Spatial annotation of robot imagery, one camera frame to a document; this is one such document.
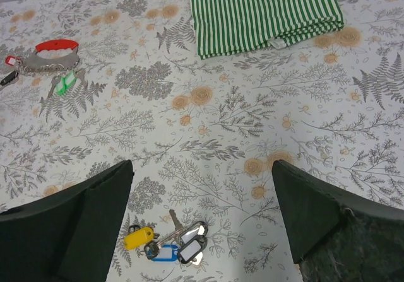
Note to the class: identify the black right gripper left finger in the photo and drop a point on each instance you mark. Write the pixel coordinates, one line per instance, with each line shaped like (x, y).
(70, 235)

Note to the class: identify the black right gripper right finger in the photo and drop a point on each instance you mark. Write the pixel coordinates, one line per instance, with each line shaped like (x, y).
(335, 235)

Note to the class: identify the green key tag with key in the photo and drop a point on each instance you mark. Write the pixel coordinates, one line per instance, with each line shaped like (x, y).
(60, 84)

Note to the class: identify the black head key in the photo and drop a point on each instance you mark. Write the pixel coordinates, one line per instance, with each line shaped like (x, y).
(9, 78)

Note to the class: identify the metal key holder red handle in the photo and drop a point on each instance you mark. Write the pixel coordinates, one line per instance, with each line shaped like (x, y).
(35, 63)

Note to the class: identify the yellow key tag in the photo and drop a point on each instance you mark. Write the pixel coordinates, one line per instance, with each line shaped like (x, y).
(138, 238)

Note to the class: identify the blue key tag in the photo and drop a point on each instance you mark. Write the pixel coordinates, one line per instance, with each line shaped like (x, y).
(168, 253)

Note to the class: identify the silver key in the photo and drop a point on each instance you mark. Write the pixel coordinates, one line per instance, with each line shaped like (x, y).
(174, 236)

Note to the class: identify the black key tag lower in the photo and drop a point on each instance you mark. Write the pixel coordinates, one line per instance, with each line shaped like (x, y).
(192, 251)

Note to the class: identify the black key tag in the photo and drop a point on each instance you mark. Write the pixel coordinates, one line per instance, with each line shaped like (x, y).
(197, 228)
(192, 251)

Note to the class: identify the black key tag upper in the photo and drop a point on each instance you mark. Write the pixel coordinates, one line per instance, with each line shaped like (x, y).
(197, 228)

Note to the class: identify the green white striped cloth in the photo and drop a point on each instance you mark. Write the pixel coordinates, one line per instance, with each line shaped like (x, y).
(227, 27)

